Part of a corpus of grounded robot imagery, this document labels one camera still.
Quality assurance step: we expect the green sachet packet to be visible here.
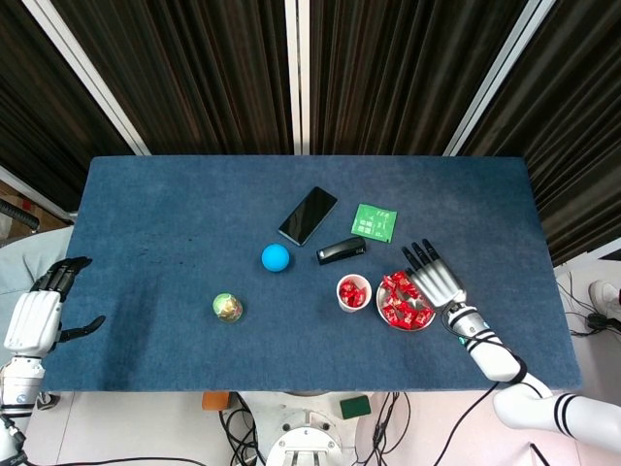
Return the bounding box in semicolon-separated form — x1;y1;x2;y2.
349;202;399;243

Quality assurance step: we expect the black ribbed tube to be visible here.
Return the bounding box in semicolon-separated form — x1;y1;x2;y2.
0;198;41;233

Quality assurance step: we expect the person's blue jeans leg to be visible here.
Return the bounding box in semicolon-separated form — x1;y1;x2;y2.
0;226;74;305

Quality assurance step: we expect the white frame post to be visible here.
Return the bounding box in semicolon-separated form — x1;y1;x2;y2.
284;0;311;156
443;0;557;156
21;0;152;156

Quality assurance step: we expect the bowl of red candies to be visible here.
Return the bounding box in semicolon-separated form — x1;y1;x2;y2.
376;271;438;332

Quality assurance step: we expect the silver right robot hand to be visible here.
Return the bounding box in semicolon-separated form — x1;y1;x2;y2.
401;238;468;308

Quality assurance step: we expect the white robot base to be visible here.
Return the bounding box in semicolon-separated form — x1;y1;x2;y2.
240;390;373;466

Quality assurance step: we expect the black power adapter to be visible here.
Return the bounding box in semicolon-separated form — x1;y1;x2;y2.
586;313;621;335

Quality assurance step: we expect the green round can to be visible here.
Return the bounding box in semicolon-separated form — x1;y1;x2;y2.
212;291;244;324

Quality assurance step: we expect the black smartphone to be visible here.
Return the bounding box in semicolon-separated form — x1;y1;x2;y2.
278;185;339;248

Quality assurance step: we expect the white shoe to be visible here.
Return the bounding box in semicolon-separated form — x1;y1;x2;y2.
589;280;621;316

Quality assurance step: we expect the white paper cup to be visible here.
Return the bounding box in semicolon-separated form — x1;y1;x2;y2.
336;273;375;314

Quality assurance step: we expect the blue felt table cloth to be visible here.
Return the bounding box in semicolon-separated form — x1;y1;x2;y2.
41;154;583;393

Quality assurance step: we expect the dark brown curtain panel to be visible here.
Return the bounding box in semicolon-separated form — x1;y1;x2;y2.
0;0;137;210
48;0;295;156
309;0;530;156
458;0;621;266

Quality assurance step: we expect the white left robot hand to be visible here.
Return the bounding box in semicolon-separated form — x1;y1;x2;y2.
3;255;107;355

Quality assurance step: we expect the black stapler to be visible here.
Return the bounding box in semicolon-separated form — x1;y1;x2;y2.
315;236;368;266

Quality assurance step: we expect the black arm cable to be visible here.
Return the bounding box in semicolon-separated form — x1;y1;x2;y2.
434;383;501;466

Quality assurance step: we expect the blue ball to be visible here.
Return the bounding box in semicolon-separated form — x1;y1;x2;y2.
261;243;292;273

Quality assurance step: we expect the black cable bundle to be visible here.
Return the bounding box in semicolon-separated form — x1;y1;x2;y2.
353;390;414;466
217;393;267;466

